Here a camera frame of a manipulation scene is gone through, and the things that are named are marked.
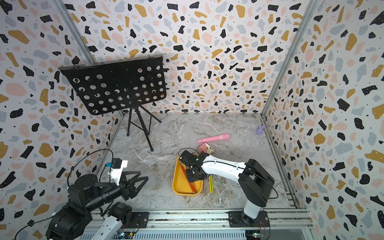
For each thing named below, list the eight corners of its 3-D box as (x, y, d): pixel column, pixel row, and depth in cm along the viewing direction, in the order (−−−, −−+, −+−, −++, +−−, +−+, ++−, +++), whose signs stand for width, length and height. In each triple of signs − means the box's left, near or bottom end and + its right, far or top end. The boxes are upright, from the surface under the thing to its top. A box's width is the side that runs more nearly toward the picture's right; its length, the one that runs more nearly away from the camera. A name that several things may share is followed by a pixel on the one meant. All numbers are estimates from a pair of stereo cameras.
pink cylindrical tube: (197, 144, 106) (197, 141, 102) (197, 140, 108) (197, 137, 105) (229, 140, 108) (230, 137, 105) (228, 137, 111) (229, 133, 107)
